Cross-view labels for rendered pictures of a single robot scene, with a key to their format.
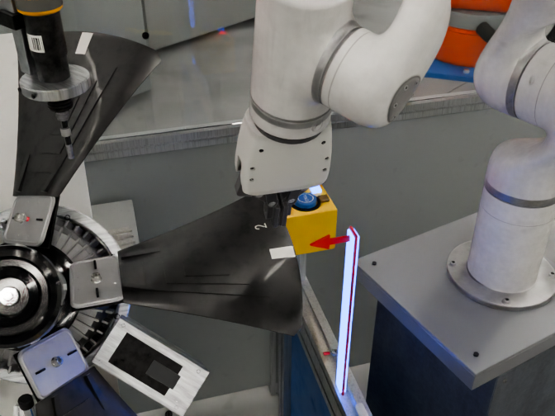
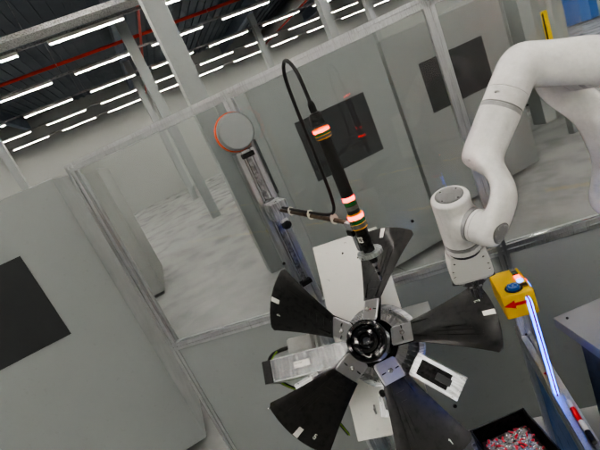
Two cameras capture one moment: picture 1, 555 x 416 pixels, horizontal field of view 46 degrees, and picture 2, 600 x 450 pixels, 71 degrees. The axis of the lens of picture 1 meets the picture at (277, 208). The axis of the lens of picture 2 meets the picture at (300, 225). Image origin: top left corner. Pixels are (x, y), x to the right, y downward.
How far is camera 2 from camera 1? 43 cm
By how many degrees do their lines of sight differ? 34
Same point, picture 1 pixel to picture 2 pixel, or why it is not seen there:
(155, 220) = not seen: hidden behind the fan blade
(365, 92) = (480, 234)
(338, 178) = (553, 272)
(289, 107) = (457, 245)
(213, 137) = not seen: hidden behind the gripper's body
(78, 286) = (395, 336)
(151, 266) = (425, 324)
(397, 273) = (583, 322)
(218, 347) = (502, 387)
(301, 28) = (449, 215)
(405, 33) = (491, 208)
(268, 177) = (462, 275)
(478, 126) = not seen: outside the picture
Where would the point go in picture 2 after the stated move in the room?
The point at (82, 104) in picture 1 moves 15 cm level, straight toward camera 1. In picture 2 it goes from (384, 258) to (388, 280)
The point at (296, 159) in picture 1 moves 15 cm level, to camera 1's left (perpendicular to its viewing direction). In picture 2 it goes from (472, 265) to (412, 275)
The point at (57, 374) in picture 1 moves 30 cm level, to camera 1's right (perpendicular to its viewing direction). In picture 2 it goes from (391, 376) to (506, 371)
